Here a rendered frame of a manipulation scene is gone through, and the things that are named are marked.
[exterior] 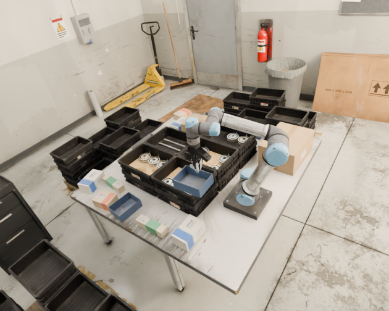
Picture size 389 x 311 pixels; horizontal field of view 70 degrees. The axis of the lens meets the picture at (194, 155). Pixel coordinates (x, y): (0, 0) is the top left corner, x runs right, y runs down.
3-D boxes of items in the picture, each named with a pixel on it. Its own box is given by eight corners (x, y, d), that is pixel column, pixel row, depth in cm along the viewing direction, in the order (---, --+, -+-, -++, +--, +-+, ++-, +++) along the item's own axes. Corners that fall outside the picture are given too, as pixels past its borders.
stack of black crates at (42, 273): (96, 293, 222) (73, 261, 195) (64, 327, 204) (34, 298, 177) (68, 269, 243) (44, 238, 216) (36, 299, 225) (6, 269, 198)
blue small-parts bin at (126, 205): (131, 197, 223) (128, 191, 219) (142, 205, 214) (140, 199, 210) (110, 213, 213) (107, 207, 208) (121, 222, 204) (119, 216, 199)
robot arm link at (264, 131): (292, 125, 160) (211, 102, 164) (292, 136, 153) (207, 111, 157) (284, 140, 168) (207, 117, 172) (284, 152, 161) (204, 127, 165)
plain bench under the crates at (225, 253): (312, 194, 290) (322, 139, 249) (241, 342, 194) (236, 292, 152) (190, 155, 375) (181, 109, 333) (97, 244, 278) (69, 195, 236)
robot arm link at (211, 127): (221, 116, 156) (202, 115, 159) (217, 128, 148) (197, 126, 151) (221, 128, 161) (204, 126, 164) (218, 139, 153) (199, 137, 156)
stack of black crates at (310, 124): (315, 127, 361) (317, 111, 347) (308, 139, 343) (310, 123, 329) (285, 121, 382) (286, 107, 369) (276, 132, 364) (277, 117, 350)
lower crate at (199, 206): (220, 194, 213) (218, 182, 206) (196, 219, 196) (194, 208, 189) (181, 176, 235) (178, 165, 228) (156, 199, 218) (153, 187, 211)
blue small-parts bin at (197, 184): (213, 182, 171) (212, 173, 167) (200, 198, 162) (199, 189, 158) (188, 173, 181) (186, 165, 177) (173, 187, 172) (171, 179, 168)
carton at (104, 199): (94, 206, 221) (91, 200, 217) (104, 195, 229) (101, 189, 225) (110, 211, 214) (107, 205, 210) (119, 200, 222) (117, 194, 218)
